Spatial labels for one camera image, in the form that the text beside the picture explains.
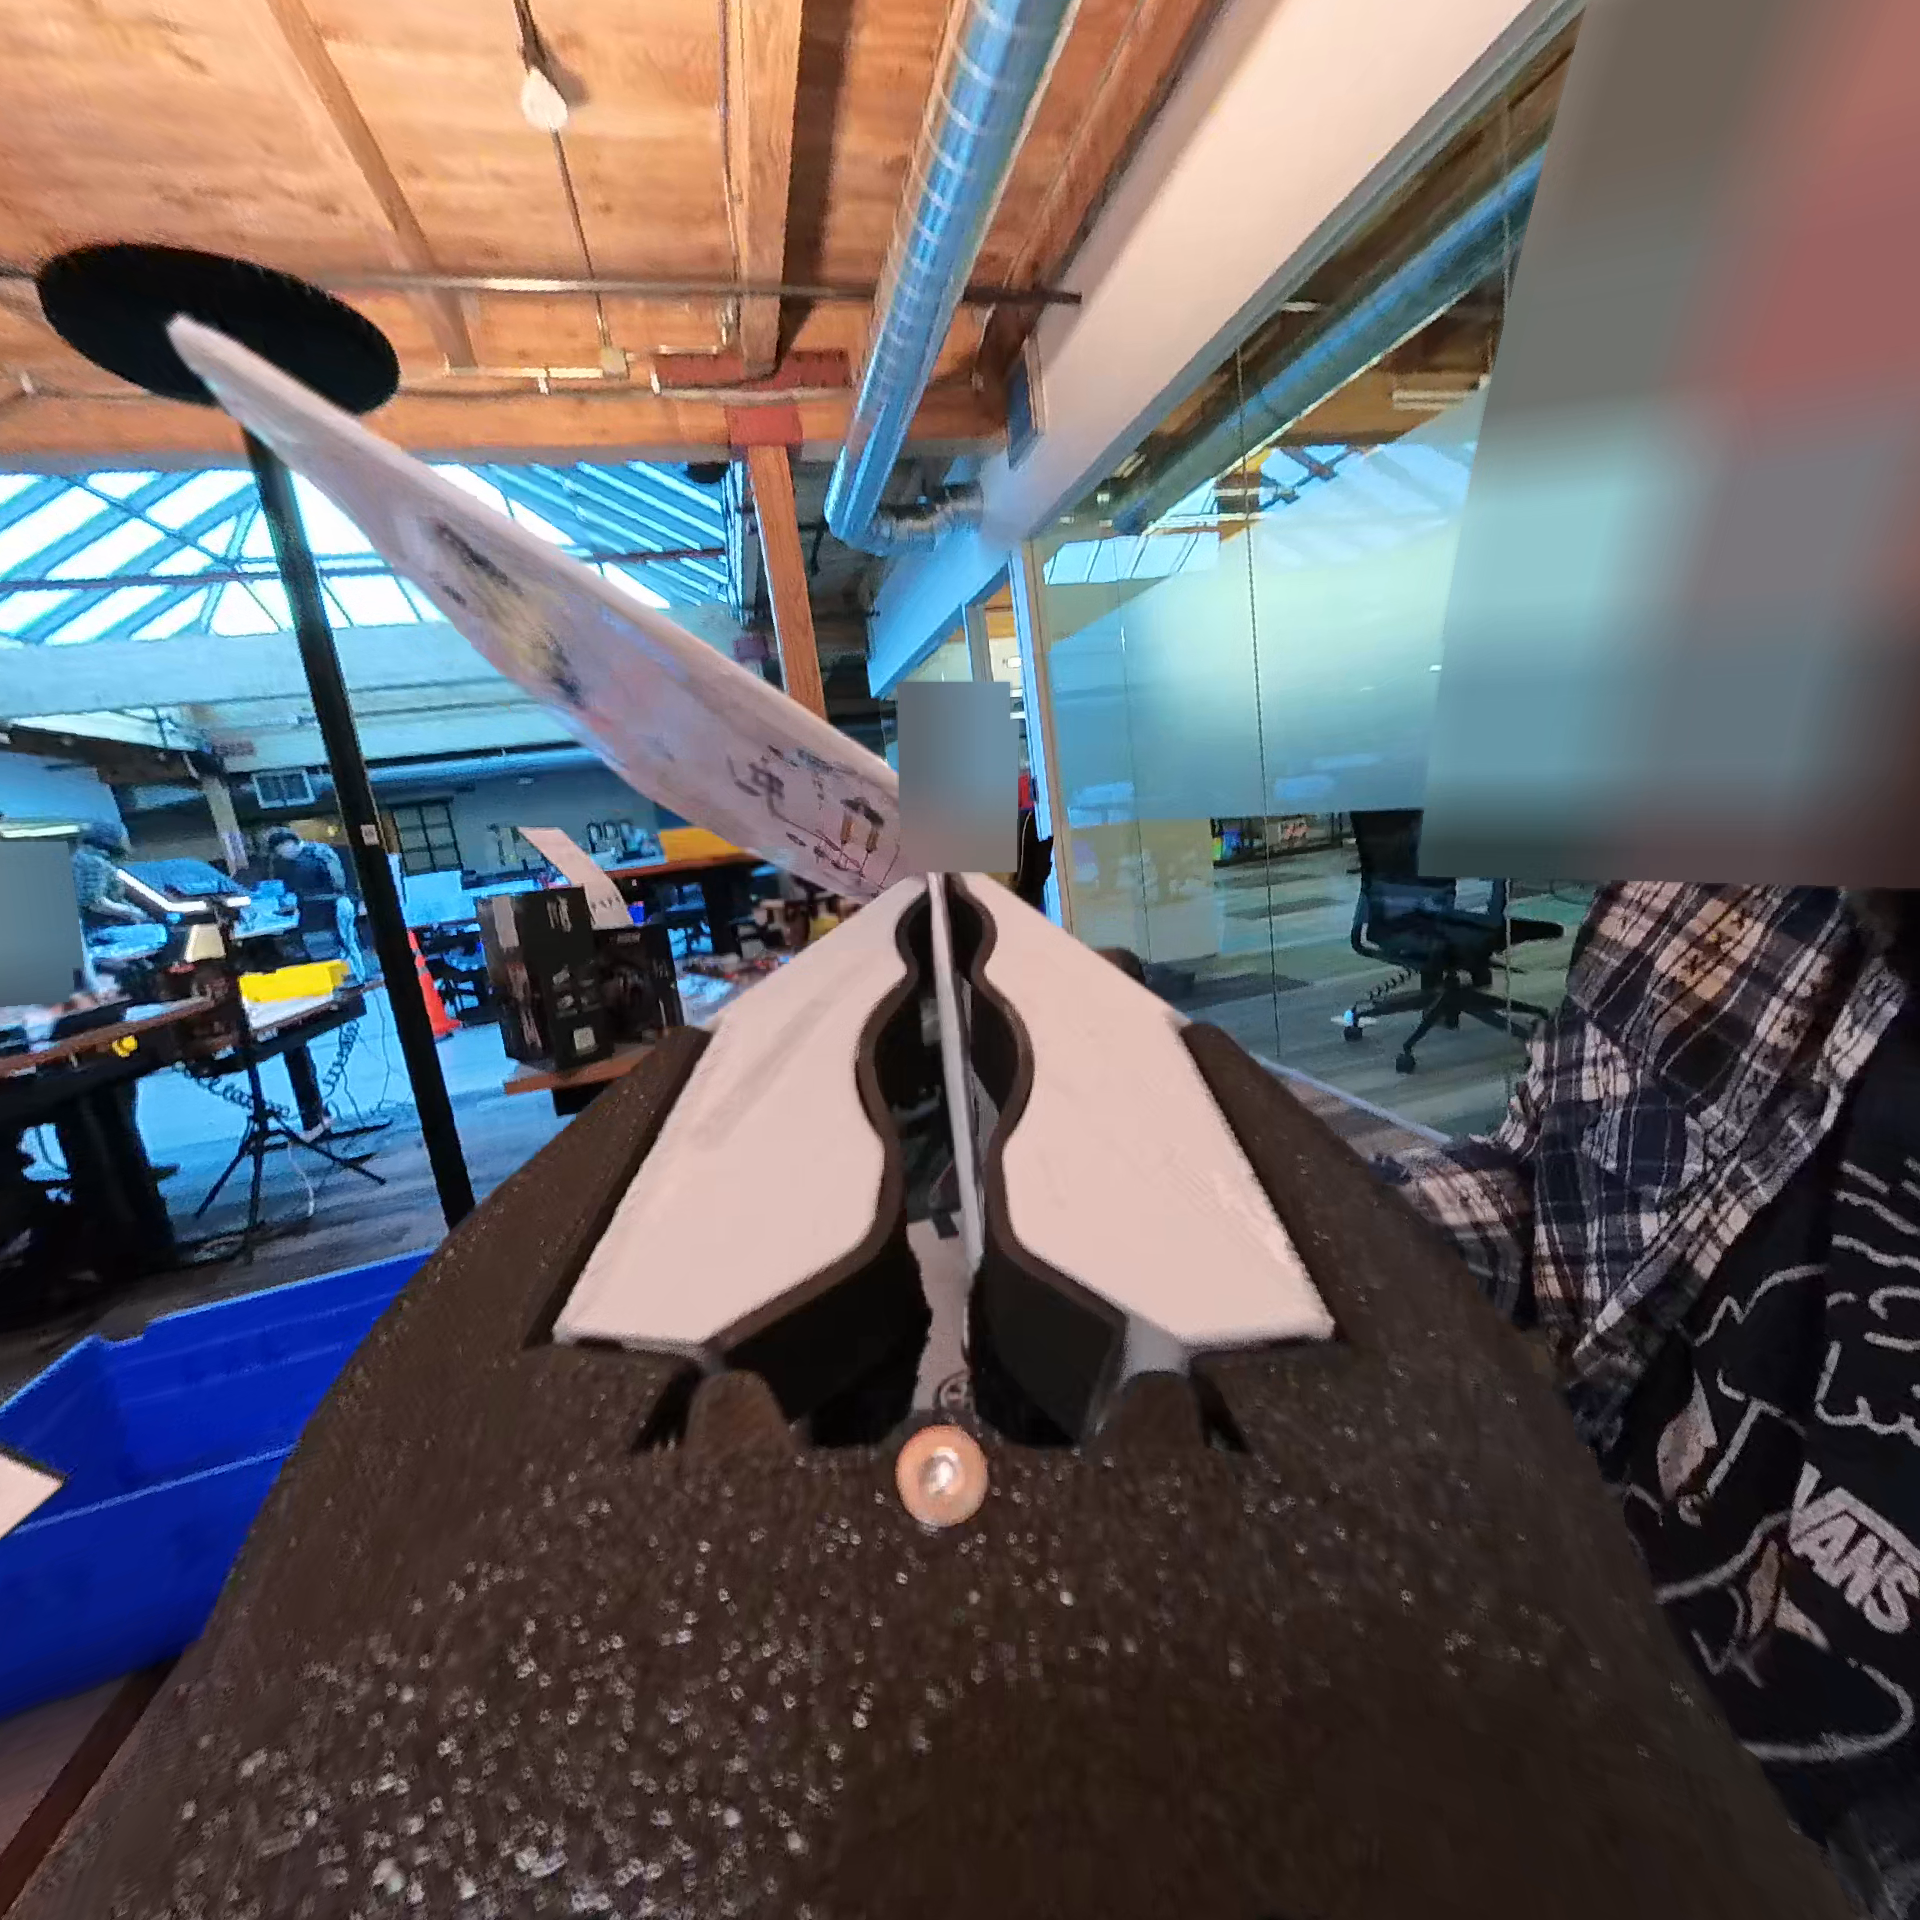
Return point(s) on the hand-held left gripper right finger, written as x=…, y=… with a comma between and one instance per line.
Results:
x=1142, y=1155

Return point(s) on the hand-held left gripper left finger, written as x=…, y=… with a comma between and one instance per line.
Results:
x=751, y=1141

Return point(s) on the paper instruction booklet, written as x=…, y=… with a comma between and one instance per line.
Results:
x=599, y=661

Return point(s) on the black cardboard box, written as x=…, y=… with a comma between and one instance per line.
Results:
x=571, y=974

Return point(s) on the orange traffic cone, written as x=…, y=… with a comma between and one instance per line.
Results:
x=435, y=998

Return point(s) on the black office chair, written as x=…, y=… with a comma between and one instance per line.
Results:
x=1425, y=916

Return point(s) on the black tripod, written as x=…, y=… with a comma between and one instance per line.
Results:
x=263, y=1119

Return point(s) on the black pole with round disc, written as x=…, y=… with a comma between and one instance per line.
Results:
x=349, y=781

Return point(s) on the plaid shirt sleeve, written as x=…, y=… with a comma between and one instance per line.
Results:
x=1694, y=1051

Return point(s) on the person's black printed t-shirt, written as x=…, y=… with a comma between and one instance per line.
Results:
x=1801, y=1425

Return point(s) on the large blue plastic bin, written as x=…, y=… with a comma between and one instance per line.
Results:
x=166, y=1576

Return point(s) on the hanging light bulb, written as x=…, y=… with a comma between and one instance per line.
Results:
x=542, y=99

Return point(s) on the silver ventilation duct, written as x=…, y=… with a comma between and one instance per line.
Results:
x=946, y=271

